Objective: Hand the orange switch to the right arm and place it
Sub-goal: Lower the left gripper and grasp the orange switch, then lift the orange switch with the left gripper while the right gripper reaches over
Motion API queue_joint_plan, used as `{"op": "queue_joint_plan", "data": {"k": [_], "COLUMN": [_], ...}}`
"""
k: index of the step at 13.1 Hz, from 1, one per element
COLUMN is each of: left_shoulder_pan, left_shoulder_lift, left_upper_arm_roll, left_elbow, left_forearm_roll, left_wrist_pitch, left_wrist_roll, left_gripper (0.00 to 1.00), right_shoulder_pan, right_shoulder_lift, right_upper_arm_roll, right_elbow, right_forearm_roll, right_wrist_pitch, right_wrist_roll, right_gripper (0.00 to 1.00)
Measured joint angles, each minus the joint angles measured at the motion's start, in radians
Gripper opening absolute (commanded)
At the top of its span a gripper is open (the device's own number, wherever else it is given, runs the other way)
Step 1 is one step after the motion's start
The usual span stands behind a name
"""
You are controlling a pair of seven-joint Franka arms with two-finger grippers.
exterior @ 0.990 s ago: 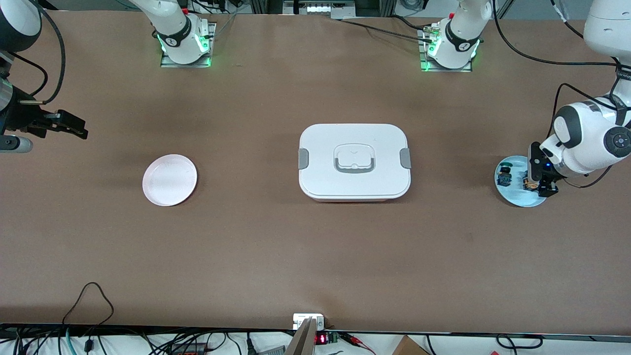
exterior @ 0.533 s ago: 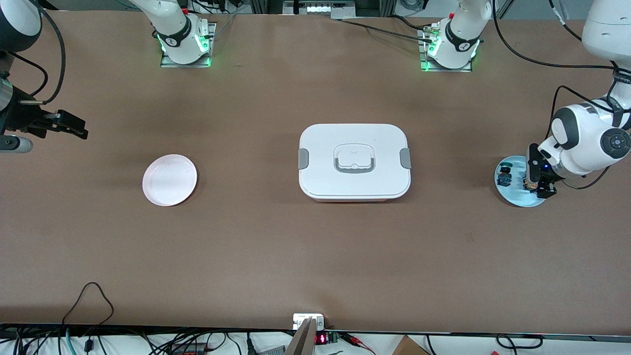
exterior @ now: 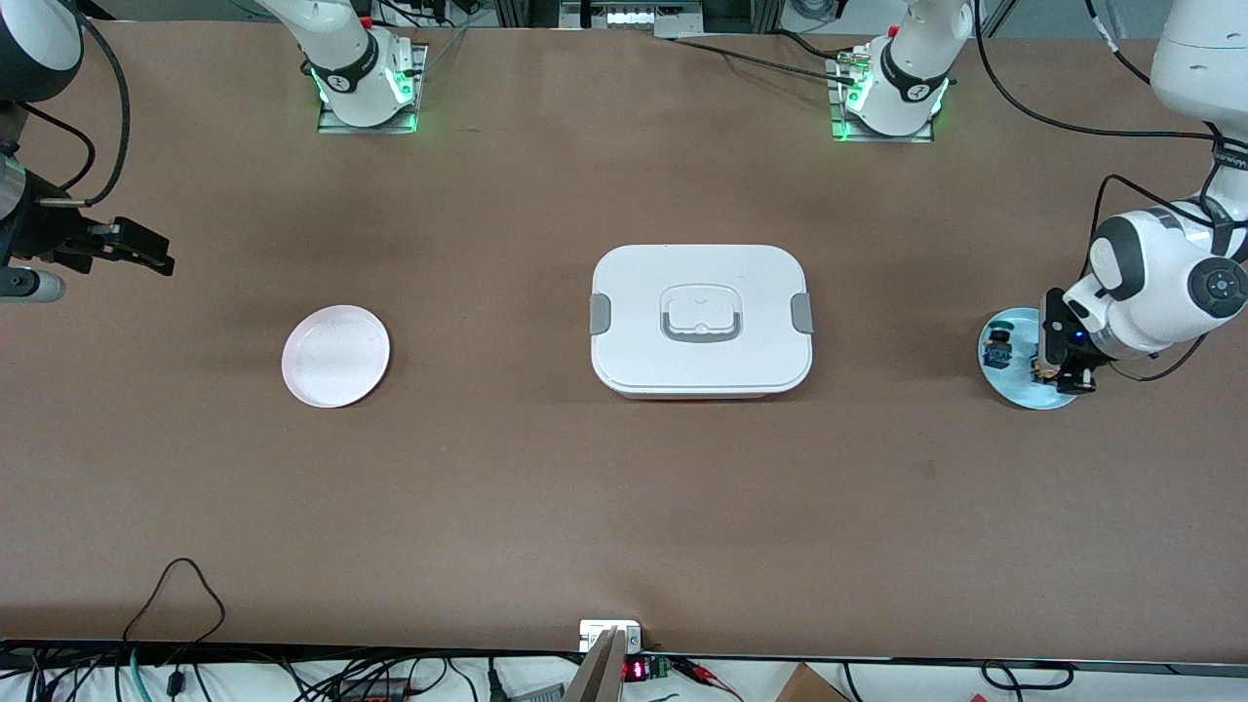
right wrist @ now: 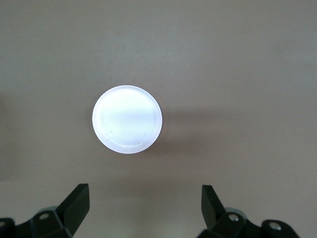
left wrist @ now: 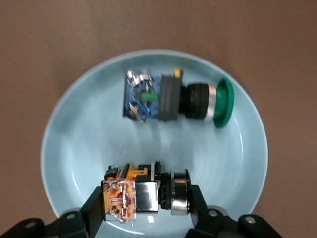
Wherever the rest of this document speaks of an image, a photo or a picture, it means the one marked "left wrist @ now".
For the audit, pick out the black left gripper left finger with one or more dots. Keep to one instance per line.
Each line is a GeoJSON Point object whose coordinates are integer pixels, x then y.
{"type": "Point", "coordinates": [74, 223]}

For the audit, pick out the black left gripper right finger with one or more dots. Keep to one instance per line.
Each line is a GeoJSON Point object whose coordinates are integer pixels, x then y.
{"type": "Point", "coordinates": [215, 223]}

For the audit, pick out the light blue round plate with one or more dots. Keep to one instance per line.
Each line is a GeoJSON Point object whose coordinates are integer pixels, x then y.
{"type": "Point", "coordinates": [86, 148]}

